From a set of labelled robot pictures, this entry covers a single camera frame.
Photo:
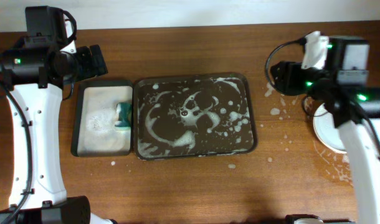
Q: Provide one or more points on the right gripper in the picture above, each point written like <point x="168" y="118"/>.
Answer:
<point x="284" y="73"/>

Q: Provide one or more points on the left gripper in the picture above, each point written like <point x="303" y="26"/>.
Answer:
<point x="90" y="69"/>

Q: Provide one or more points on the pale blue plate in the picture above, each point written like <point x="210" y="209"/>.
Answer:
<point x="325" y="130"/>

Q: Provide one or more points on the yellow green sponge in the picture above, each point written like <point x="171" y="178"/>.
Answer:
<point x="124" y="111"/>

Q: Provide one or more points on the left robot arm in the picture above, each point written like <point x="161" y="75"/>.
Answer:
<point x="33" y="74"/>

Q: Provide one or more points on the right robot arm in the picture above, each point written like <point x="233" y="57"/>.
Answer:
<point x="334" y="71"/>

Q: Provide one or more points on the black soapy water tray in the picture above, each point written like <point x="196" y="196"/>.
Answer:
<point x="94" y="133"/>

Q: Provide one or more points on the dark brown serving tray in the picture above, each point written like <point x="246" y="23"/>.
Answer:
<point x="193" y="116"/>

